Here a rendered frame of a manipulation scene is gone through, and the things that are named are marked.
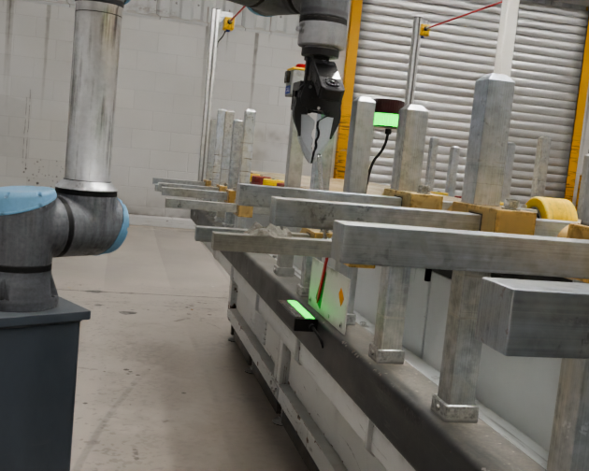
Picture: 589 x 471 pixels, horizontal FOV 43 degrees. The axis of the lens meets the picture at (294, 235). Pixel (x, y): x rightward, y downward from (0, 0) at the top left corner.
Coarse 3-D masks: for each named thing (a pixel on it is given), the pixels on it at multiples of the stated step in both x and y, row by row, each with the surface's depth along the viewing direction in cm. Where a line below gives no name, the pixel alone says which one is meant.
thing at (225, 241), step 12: (216, 240) 130; (228, 240) 131; (240, 240) 131; (252, 240) 132; (264, 240) 132; (276, 240) 133; (288, 240) 133; (300, 240) 134; (312, 240) 134; (324, 240) 135; (264, 252) 132; (276, 252) 133; (288, 252) 133; (300, 252) 134; (312, 252) 134; (324, 252) 135
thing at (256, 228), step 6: (252, 228) 134; (258, 228) 134; (264, 228) 131; (270, 228) 133; (276, 228) 133; (252, 234) 131; (258, 234) 130; (264, 234) 130; (270, 234) 132; (276, 234) 132; (282, 234) 133; (288, 234) 135
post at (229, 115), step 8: (232, 112) 306; (224, 120) 307; (232, 120) 306; (224, 128) 306; (232, 128) 307; (224, 136) 306; (224, 144) 307; (224, 152) 307; (224, 160) 308; (224, 168) 308; (224, 176) 308; (216, 216) 312
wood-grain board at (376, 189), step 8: (264, 176) 334; (272, 176) 345; (280, 176) 357; (304, 176) 397; (304, 184) 282; (336, 184) 316; (368, 184) 360; (376, 184) 372; (368, 192) 271; (376, 192) 278; (448, 200) 266; (456, 200) 273
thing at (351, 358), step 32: (224, 224) 285; (224, 256) 267; (256, 256) 221; (256, 288) 205; (288, 288) 174; (320, 320) 144; (352, 320) 141; (320, 352) 141; (352, 352) 123; (384, 352) 116; (352, 384) 121; (384, 384) 108; (416, 384) 107; (384, 416) 107; (416, 416) 96; (448, 416) 92; (416, 448) 96; (448, 448) 87; (480, 448) 85; (512, 448) 86
